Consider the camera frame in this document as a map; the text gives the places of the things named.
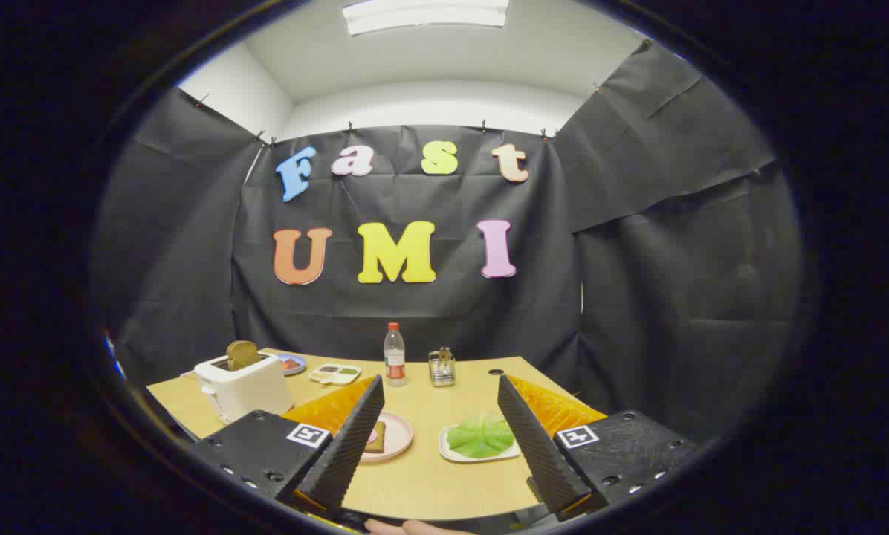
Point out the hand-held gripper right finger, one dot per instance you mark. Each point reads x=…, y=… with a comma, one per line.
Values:
x=537, y=446

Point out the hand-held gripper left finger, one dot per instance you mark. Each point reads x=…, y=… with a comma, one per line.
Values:
x=344, y=446

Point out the green lettuce leaf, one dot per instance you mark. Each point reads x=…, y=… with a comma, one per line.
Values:
x=480, y=437

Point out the brown toast bread slice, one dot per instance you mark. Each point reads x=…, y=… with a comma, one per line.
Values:
x=243, y=355

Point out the square bread slice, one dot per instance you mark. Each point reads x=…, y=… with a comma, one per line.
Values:
x=377, y=438

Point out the pink plate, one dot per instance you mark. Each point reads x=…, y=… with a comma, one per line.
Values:
x=398, y=438

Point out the white divided condiment tray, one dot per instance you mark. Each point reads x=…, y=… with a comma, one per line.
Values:
x=334, y=374

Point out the white square plate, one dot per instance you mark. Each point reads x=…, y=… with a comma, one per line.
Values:
x=459, y=455

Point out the blue plate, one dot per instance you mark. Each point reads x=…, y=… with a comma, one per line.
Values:
x=296, y=365

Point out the clear plastic water bottle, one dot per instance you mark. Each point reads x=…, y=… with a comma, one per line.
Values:
x=395, y=360

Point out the white toaster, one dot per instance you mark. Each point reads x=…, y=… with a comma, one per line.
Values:
x=244, y=390

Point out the ceiling light panel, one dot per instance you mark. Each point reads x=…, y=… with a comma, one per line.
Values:
x=426, y=15

